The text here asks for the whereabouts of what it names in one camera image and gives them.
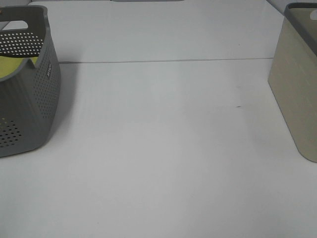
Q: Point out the grey perforated plastic basket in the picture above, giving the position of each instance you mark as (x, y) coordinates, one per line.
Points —
(28, 106)

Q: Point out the beige basket with grey rim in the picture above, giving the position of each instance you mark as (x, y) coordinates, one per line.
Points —
(293, 75)

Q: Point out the yellow-green towel in basket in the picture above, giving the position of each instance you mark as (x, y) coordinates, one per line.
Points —
(11, 68)

